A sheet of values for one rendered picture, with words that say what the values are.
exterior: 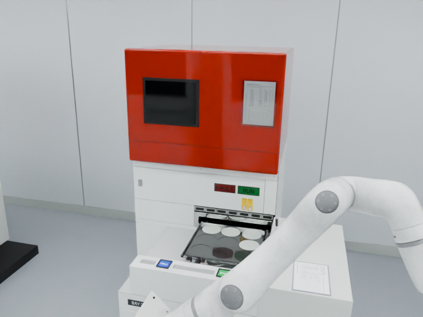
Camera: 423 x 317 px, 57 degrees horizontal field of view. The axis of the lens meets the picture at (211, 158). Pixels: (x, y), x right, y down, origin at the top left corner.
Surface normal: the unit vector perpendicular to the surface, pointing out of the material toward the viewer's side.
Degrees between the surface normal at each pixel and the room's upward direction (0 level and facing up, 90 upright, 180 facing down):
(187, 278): 90
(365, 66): 90
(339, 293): 0
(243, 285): 57
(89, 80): 90
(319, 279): 0
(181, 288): 90
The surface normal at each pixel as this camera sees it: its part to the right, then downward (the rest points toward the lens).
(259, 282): 0.04, -0.16
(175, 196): -0.24, 0.30
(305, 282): 0.02, -0.95
